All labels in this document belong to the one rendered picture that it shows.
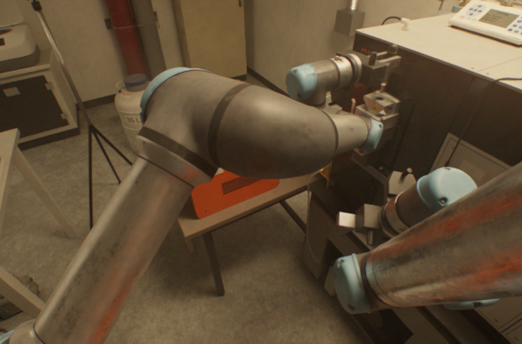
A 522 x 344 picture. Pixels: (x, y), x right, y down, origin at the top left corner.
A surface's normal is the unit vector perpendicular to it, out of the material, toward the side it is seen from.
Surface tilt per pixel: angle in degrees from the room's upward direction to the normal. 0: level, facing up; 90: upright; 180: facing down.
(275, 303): 0
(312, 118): 40
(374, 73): 90
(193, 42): 90
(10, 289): 90
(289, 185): 0
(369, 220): 25
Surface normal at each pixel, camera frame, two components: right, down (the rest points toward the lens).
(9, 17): 0.48, 0.73
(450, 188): 0.04, -0.41
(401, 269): -0.97, 0.19
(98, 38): 0.49, 0.57
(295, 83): -0.87, 0.34
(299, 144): 0.48, 0.27
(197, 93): -0.26, -0.44
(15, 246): -0.02, -0.75
